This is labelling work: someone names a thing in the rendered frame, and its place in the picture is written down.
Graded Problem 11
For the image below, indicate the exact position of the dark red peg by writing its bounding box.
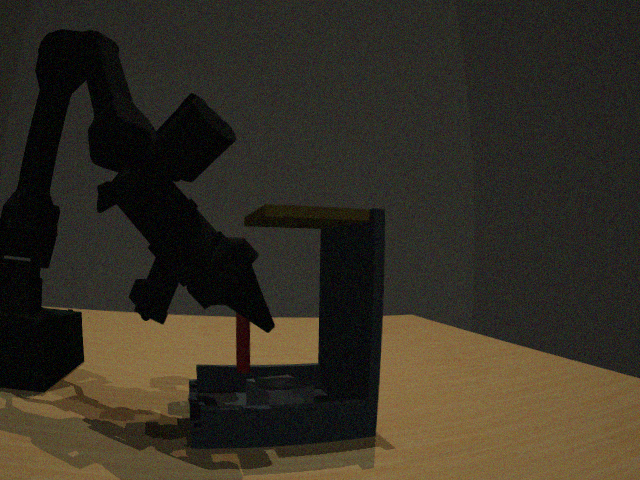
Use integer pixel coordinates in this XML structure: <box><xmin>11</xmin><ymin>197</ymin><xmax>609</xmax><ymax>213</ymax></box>
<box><xmin>236</xmin><ymin>312</ymin><xmax>251</xmax><ymax>374</ymax></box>

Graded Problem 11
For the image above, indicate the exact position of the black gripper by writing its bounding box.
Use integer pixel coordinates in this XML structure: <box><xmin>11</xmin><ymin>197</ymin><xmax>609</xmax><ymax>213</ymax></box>
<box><xmin>142</xmin><ymin>194</ymin><xmax>275</xmax><ymax>333</ymax></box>

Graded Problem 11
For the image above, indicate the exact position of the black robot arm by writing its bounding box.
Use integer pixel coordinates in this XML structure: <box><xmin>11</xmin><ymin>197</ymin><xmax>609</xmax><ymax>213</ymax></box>
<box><xmin>0</xmin><ymin>29</ymin><xmax>236</xmax><ymax>325</ymax></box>

